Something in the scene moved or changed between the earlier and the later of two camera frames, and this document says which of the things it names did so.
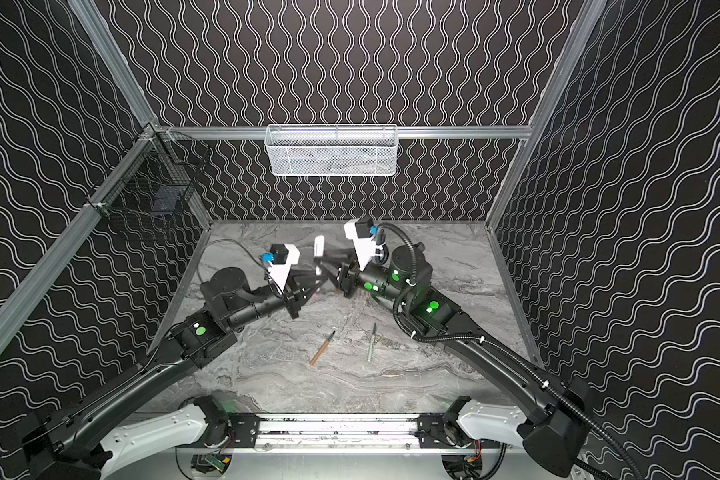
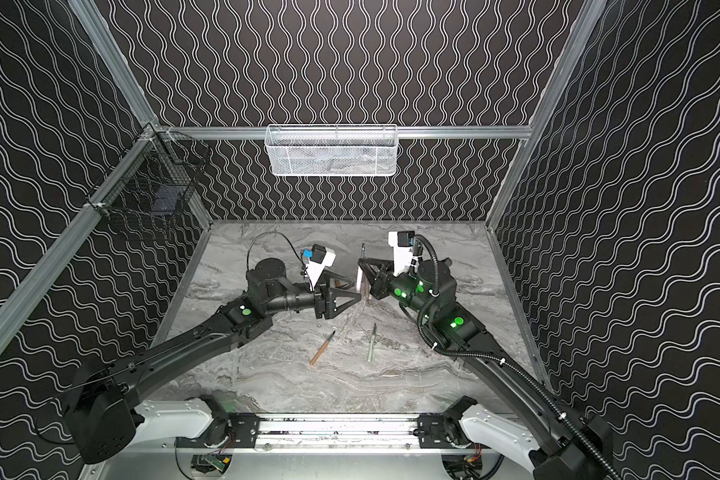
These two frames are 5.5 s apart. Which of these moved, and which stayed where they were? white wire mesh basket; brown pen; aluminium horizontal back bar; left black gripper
Moved: left black gripper
Stayed: brown pen; white wire mesh basket; aluminium horizontal back bar
